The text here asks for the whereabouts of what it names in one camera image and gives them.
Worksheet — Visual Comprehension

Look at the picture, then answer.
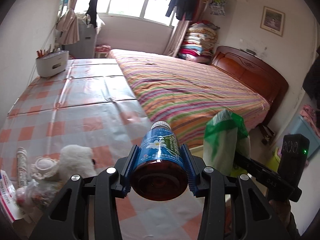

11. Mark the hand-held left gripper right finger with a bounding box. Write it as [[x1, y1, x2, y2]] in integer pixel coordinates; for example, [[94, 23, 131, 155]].
[[181, 144, 290, 240]]

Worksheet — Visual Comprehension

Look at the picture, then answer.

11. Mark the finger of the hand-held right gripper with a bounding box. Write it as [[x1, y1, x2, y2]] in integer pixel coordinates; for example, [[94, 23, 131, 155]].
[[234, 152, 263, 178]]

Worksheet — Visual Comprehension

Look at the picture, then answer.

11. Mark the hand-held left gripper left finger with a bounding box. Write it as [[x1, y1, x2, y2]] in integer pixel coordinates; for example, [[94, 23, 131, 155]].
[[29, 144, 139, 240]]

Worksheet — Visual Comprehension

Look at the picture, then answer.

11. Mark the cream plastic bin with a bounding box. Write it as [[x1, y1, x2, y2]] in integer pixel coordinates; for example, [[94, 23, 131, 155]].
[[189, 146, 204, 159]]

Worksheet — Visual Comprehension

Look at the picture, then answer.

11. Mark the green plastic bag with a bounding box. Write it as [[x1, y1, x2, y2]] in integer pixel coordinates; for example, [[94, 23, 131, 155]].
[[203, 110, 251, 178]]

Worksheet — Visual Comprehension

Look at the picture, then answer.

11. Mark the brown bottle with blue label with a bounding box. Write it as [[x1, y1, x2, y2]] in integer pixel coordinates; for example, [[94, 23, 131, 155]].
[[131, 121, 189, 202]]

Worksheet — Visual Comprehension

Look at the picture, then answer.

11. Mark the person's right hand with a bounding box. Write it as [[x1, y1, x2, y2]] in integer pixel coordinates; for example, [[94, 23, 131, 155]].
[[269, 200, 293, 240]]

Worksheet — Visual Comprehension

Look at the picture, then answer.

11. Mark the yellow green plastic stool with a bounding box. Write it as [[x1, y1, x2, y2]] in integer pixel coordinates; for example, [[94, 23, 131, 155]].
[[265, 147, 283, 171]]

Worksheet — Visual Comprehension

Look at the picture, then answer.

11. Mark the blue storage box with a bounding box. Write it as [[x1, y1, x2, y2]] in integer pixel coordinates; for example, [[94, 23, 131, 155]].
[[287, 115, 320, 161]]

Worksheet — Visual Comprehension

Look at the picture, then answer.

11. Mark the white plush toy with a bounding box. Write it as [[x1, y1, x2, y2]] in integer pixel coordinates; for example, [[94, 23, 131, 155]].
[[57, 145, 97, 181]]

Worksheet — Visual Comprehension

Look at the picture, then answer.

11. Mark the pink cloth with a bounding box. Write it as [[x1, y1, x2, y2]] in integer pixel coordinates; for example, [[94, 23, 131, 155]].
[[300, 105, 320, 131]]

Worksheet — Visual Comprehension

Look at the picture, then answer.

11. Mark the striped bed sheet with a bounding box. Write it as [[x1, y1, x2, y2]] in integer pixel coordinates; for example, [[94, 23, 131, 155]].
[[107, 49, 271, 148]]

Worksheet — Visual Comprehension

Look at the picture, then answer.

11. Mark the white foam fruit net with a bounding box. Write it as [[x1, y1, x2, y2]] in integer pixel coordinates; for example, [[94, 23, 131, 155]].
[[31, 156, 58, 181]]

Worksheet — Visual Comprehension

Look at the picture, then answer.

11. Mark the dark hanging clothing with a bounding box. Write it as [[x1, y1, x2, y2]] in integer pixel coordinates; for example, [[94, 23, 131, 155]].
[[302, 60, 320, 101]]

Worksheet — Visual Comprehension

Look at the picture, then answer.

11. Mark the wooden headboard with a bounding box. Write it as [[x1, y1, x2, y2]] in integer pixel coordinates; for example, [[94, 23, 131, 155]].
[[211, 46, 289, 126]]

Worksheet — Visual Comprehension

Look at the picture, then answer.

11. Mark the clear plastic bag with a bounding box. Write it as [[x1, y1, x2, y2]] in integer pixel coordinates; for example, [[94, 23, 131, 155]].
[[14, 177, 52, 207]]

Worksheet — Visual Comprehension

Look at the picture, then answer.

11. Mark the pink stool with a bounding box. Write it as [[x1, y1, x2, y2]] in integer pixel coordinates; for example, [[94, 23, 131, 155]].
[[95, 44, 112, 58]]

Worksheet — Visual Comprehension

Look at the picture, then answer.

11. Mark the white red printed box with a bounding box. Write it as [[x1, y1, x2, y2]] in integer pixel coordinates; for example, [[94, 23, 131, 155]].
[[0, 169, 23, 223]]

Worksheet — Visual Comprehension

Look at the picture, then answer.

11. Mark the stack of folded blankets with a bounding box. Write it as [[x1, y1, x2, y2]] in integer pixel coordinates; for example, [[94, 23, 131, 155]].
[[178, 22, 219, 63]]

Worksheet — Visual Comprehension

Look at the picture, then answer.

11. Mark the white utensil holder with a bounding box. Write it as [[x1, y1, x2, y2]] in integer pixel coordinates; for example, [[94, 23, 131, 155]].
[[35, 50, 70, 78]]

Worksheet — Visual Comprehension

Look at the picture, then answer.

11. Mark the striped hanging curtain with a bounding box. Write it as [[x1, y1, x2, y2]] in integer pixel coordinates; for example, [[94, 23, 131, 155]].
[[162, 20, 190, 57]]

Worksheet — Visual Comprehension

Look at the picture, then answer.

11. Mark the grey cabinet under window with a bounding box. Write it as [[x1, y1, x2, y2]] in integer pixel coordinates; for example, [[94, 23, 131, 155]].
[[75, 17, 97, 59]]

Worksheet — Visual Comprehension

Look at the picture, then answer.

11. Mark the bunch of chopsticks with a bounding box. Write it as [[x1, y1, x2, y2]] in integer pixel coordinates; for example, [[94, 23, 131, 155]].
[[36, 44, 62, 57]]

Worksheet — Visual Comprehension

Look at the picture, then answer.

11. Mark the tied striped curtain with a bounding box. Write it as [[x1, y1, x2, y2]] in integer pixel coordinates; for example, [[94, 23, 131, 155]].
[[56, 7, 81, 46]]

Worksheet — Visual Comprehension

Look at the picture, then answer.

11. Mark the black hanging garment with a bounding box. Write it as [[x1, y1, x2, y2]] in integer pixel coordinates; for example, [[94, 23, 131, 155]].
[[86, 0, 99, 29]]

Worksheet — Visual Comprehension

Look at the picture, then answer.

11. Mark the window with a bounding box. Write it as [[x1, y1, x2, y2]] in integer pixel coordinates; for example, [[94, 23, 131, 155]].
[[75, 0, 181, 27]]

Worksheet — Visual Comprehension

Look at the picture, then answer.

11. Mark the framed wall picture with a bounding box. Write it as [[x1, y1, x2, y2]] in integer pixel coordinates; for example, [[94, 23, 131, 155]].
[[260, 6, 285, 37]]

